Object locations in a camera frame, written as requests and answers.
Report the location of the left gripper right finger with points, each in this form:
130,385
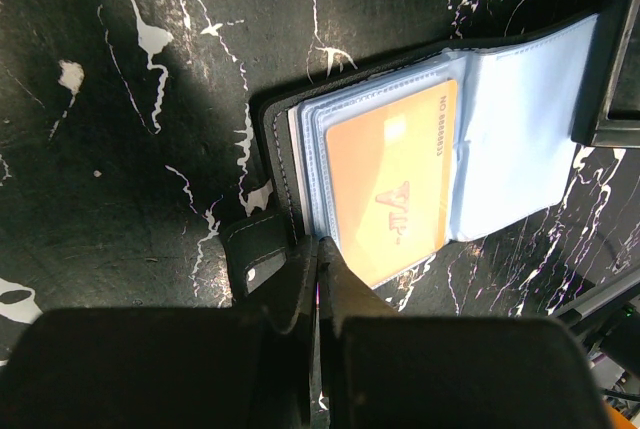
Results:
358,357

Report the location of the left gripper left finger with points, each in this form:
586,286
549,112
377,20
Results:
287,300

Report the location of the brown credit card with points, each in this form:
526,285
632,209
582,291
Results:
390,176

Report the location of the black card holder wallet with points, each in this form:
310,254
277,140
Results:
512,146

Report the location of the black card box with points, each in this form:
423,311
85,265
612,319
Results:
598,121

